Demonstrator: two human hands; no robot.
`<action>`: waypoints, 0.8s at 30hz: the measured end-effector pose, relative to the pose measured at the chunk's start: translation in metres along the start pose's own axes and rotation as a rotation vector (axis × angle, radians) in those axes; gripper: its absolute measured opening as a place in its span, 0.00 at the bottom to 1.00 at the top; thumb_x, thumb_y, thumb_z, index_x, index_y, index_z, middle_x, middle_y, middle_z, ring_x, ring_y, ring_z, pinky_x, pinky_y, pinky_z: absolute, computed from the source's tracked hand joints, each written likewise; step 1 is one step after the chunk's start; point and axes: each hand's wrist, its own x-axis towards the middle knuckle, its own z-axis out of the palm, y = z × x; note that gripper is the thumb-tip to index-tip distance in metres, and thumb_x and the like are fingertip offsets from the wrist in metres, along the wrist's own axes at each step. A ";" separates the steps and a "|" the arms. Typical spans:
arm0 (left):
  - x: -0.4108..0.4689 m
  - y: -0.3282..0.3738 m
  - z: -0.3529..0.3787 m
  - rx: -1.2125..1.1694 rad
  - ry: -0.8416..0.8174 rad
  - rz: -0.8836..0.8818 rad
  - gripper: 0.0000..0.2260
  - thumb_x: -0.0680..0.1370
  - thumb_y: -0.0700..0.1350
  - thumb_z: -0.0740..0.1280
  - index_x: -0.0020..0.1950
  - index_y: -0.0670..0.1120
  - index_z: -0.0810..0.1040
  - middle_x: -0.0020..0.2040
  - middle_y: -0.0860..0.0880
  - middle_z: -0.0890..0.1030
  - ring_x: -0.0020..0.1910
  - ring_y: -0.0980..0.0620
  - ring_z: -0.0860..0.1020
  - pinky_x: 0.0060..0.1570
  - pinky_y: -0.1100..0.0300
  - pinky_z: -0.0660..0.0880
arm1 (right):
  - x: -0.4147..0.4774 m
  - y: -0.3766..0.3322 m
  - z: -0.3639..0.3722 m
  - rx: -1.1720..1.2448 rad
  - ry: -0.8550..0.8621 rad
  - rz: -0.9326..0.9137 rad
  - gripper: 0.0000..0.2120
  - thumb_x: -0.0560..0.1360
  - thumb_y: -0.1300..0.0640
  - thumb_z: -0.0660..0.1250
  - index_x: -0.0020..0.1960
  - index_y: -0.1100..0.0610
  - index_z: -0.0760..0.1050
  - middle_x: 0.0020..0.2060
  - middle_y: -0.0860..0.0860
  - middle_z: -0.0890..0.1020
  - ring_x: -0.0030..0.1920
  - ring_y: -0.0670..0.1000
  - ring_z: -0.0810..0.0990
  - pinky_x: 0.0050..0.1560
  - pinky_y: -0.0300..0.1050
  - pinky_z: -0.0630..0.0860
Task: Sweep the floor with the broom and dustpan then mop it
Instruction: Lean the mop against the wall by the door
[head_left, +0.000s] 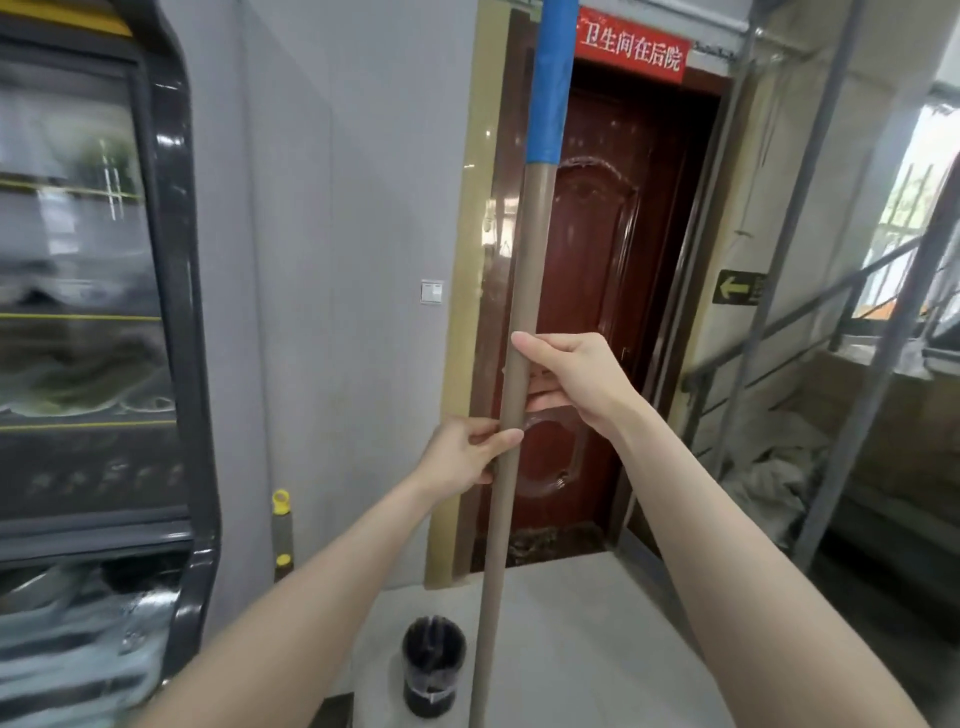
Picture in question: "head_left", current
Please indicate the person's right hand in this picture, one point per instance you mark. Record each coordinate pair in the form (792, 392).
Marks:
(589, 375)

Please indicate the person's left hand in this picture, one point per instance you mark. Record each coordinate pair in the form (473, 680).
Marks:
(454, 461)

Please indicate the grey broom with yellow cap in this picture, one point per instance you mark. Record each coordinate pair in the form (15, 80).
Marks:
(281, 517)

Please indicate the person's left forearm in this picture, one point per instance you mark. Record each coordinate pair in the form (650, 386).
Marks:
(285, 622)

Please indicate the person's right forearm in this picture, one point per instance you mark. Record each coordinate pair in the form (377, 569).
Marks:
(750, 585)

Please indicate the black trash bin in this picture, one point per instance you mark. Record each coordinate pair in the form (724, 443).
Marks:
(431, 675)

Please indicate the dark red wooden door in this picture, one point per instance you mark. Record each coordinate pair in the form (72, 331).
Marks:
(600, 225)

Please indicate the dark arrow sign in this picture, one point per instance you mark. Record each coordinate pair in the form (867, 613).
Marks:
(739, 287)

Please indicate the white crumpled sack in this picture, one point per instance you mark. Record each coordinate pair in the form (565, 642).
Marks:
(772, 480)

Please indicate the grey glass display freezer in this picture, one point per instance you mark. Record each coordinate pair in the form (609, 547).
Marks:
(172, 300)

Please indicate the red sign with white print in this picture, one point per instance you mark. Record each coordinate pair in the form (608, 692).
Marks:
(637, 45)

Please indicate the white wall light switch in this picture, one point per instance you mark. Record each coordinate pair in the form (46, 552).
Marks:
(431, 291)

